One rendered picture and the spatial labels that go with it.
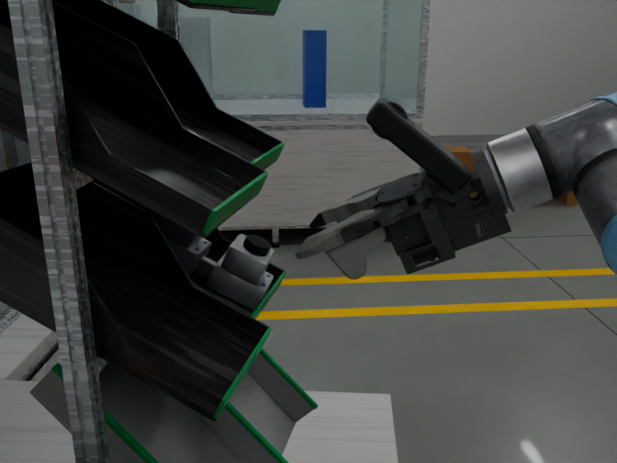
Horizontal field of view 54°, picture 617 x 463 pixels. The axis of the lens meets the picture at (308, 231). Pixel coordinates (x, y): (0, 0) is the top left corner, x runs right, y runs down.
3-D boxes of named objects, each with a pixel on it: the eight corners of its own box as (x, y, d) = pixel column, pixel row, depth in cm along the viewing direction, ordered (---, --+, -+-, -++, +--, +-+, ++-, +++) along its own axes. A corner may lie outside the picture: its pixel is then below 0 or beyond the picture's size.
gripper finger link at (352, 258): (319, 303, 61) (401, 261, 61) (295, 252, 59) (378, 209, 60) (314, 294, 64) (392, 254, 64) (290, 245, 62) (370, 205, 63)
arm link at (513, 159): (532, 136, 55) (518, 120, 63) (483, 155, 57) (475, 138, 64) (558, 208, 57) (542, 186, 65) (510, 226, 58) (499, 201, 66)
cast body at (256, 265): (264, 295, 72) (288, 246, 70) (255, 312, 68) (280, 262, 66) (201, 264, 72) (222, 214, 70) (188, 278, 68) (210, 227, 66)
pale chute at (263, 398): (295, 422, 83) (318, 405, 81) (266, 490, 70) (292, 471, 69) (150, 273, 81) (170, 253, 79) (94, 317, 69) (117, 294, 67)
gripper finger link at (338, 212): (326, 261, 72) (393, 246, 66) (305, 217, 70) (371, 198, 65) (338, 249, 74) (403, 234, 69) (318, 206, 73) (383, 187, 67)
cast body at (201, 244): (204, 263, 73) (225, 213, 70) (188, 276, 69) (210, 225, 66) (143, 230, 73) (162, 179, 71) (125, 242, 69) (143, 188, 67)
